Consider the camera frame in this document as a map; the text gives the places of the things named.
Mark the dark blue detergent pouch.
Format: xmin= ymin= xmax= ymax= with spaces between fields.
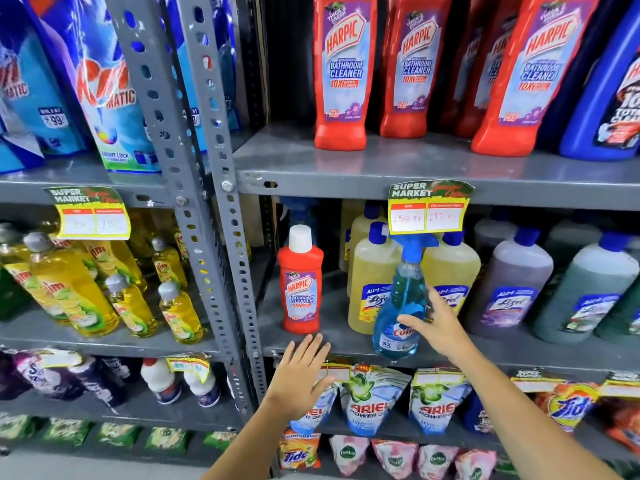
xmin=462 ymin=392 xmax=497 ymax=436

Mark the blue toilet cleaner bottle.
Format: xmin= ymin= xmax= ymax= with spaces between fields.
xmin=559 ymin=0 xmax=640 ymax=161
xmin=537 ymin=0 xmax=613 ymax=151

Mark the grey metal shelving rack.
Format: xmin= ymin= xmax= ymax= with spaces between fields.
xmin=176 ymin=0 xmax=640 ymax=480
xmin=0 ymin=0 xmax=267 ymax=468

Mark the green soap packet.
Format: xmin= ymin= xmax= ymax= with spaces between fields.
xmin=0 ymin=414 xmax=37 ymax=441
xmin=96 ymin=423 xmax=143 ymax=449
xmin=203 ymin=431 xmax=239 ymax=451
xmin=42 ymin=418 xmax=94 ymax=446
xmin=144 ymin=427 xmax=192 ymax=456

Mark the green floor cleaner bottle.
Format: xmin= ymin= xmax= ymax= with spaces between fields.
xmin=595 ymin=245 xmax=640 ymax=345
xmin=532 ymin=232 xmax=640 ymax=345

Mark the person's left forearm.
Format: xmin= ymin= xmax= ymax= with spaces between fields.
xmin=201 ymin=401 xmax=302 ymax=480

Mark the dark purple softener bottle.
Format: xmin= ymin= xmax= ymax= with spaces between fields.
xmin=0 ymin=351 xmax=32 ymax=401
xmin=67 ymin=356 xmax=132 ymax=408
xmin=12 ymin=350 xmax=86 ymax=401

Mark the orange detergent pouch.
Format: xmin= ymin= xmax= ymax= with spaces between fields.
xmin=534 ymin=382 xmax=601 ymax=434
xmin=599 ymin=395 xmax=640 ymax=444

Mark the small orange detergent packet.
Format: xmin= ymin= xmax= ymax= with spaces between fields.
xmin=278 ymin=429 xmax=322 ymax=471

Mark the person's right forearm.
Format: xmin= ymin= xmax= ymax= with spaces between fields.
xmin=456 ymin=351 xmax=623 ymax=480

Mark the white-capped red cleaner bottle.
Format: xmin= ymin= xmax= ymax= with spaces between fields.
xmin=278 ymin=225 xmax=325 ymax=336

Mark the blue glass cleaner spray bottle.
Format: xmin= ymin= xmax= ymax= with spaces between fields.
xmin=372 ymin=234 xmax=440 ymax=359
xmin=280 ymin=197 xmax=319 ymax=233

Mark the pink handwash refill pouch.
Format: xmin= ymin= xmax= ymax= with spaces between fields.
xmin=454 ymin=449 xmax=499 ymax=480
xmin=417 ymin=445 xmax=459 ymax=480
xmin=371 ymin=440 xmax=419 ymax=480
xmin=329 ymin=435 xmax=370 ymax=477

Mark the inverted red cleaner bottle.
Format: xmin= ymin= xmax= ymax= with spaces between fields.
xmin=313 ymin=0 xmax=379 ymax=152
xmin=471 ymin=0 xmax=604 ymax=158
xmin=379 ymin=0 xmax=454 ymax=139
xmin=440 ymin=0 xmax=507 ymax=139

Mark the white bottle with blue base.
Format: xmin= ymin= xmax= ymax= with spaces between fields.
xmin=183 ymin=366 xmax=222 ymax=409
xmin=140 ymin=358 xmax=182 ymax=406

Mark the person's left hand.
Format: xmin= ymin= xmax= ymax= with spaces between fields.
xmin=265 ymin=334 xmax=337 ymax=421

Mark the purple floor cleaner bottle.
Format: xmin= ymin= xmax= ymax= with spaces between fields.
xmin=467 ymin=227 xmax=555 ymax=340
xmin=472 ymin=217 xmax=519 ymax=263

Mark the yellow floor cleaner bottle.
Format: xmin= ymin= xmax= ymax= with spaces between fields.
xmin=348 ymin=222 xmax=404 ymax=336
xmin=340 ymin=201 xmax=388 ymax=295
xmin=421 ymin=230 xmax=482 ymax=323

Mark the row of yellow dishwash bottles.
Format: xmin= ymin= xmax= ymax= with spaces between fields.
xmin=0 ymin=210 xmax=207 ymax=345

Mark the person's right hand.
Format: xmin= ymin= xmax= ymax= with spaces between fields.
xmin=397 ymin=286 xmax=476 ymax=366

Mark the green and blue detergent pouch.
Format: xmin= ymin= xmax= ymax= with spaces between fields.
xmin=339 ymin=365 xmax=412 ymax=438
xmin=409 ymin=370 xmax=473 ymax=436
xmin=290 ymin=380 xmax=342 ymax=437

